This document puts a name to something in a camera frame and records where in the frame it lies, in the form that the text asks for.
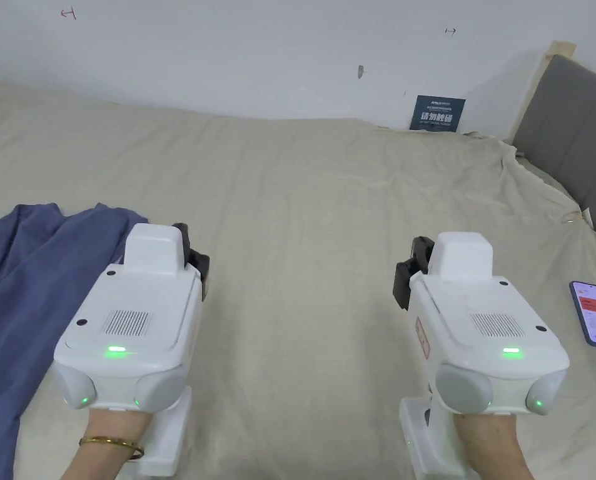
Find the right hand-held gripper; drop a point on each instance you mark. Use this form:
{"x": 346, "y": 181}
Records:
{"x": 483, "y": 320}

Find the dark blue garment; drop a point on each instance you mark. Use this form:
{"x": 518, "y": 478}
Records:
{"x": 22, "y": 300}

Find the person's left hand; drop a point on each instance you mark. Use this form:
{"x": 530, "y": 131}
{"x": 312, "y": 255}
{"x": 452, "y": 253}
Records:
{"x": 117, "y": 425}

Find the person's right hand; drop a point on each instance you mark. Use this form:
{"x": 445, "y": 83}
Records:
{"x": 488, "y": 432}

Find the bed with beige sheet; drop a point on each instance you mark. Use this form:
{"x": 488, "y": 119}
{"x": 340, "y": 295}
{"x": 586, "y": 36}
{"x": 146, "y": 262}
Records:
{"x": 297, "y": 200}

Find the grey padded headboard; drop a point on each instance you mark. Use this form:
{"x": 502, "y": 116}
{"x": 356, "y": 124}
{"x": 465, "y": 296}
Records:
{"x": 578, "y": 130}

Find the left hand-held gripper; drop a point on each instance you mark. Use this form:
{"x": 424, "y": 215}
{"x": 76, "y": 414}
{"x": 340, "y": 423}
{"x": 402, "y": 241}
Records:
{"x": 127, "y": 320}

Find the dark blue sign card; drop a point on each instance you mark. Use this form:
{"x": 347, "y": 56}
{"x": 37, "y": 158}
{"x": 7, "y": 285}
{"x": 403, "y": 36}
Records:
{"x": 437, "y": 114}

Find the person's right forearm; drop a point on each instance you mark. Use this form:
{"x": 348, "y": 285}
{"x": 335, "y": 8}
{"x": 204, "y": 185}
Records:
{"x": 498, "y": 467}

